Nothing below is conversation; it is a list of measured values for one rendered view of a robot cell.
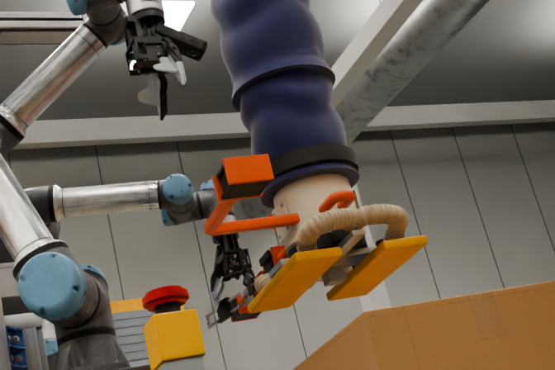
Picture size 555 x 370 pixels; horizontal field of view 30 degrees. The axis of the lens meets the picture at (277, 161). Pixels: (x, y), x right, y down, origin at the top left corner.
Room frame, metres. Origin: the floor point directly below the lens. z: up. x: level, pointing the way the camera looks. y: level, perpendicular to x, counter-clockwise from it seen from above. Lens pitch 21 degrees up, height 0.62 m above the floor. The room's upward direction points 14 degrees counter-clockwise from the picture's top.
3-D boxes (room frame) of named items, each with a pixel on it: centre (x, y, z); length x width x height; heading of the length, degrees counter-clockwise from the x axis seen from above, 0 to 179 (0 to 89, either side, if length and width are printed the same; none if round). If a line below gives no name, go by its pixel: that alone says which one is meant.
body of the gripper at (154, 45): (1.87, 0.19, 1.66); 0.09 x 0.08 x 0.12; 118
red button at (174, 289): (1.50, 0.21, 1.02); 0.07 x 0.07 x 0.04
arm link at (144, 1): (1.87, 0.19, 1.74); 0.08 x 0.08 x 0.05
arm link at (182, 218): (2.62, 0.28, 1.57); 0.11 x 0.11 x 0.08; 7
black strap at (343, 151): (2.12, -0.05, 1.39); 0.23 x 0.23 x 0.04
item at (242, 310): (2.68, 0.17, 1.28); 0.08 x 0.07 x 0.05; 23
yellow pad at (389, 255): (2.16, -0.14, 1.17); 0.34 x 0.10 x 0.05; 23
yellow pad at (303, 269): (2.08, 0.03, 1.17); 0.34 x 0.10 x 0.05; 23
